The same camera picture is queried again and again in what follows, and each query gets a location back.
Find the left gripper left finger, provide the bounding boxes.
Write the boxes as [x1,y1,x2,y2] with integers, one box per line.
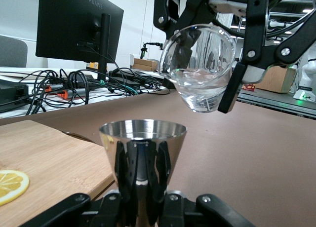
[22,191,124,227]

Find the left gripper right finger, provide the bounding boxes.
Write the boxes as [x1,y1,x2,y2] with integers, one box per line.
[162,190,255,227]

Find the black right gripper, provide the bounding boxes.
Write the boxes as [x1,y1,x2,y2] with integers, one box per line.
[153,0,316,113]

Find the clear glass measuring cup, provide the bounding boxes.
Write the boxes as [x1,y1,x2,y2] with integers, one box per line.
[158,24,237,114]

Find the steel double jigger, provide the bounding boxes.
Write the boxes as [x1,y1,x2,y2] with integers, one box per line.
[98,119,188,227]

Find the brown table cover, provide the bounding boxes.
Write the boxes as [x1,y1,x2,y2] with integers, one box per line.
[0,88,316,227]

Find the wooden cutting board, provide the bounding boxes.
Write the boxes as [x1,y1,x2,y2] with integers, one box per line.
[0,120,116,208]

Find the lemon slice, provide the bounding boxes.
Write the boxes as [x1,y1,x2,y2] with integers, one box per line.
[0,169,30,207]

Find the black articulated holder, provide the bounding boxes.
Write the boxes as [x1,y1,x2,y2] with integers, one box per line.
[140,41,164,60]

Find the small cardboard box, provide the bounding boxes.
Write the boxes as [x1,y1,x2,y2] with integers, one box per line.
[133,58,158,72]

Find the orange grey hand tool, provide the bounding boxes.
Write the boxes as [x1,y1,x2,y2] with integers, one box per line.
[58,88,86,99]

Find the orange black hand tool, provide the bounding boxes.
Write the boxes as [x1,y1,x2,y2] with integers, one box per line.
[44,83,66,93]

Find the black power unit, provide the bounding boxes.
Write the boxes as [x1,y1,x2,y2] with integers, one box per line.
[0,78,29,113]

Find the black computer monitor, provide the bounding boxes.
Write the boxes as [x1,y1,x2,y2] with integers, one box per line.
[36,0,124,82]

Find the grey office chair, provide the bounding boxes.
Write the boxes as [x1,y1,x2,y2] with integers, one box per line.
[0,35,28,68]

